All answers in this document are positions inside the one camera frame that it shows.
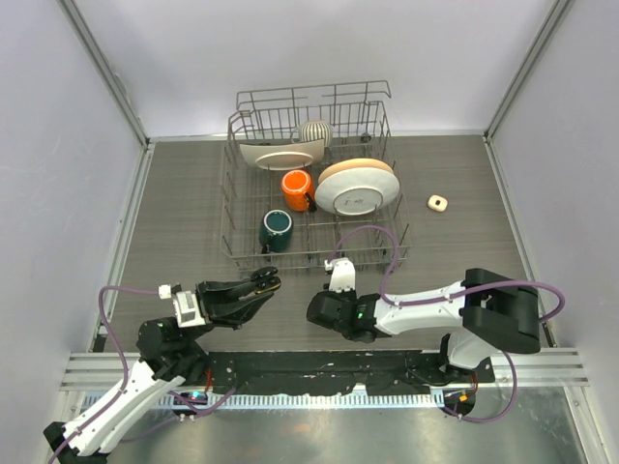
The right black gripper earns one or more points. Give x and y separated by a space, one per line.
335 294

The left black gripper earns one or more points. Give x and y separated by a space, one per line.
213 296

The cream square earbud case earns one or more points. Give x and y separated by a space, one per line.
437 203

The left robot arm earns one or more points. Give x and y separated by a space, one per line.
169 357

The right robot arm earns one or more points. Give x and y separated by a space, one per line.
484 313

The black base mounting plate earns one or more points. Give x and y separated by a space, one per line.
327 373

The dark green ceramic mug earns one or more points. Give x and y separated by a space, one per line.
275 232

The orange ceramic mug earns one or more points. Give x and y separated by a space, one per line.
298 191

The beige ceramic plate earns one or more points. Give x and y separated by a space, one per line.
354 163

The cream oval dish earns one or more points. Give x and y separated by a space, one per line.
283 157

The striped grey white cup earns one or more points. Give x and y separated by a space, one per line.
312 131

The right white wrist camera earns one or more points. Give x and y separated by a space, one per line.
343 275

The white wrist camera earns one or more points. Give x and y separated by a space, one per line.
343 275
186 306

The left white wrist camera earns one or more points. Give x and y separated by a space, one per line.
186 306

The white perforated cable rail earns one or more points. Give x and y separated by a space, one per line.
358 399

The white plate with foot ring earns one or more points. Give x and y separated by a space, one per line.
357 191

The grey wire dish rack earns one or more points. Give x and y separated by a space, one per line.
309 171

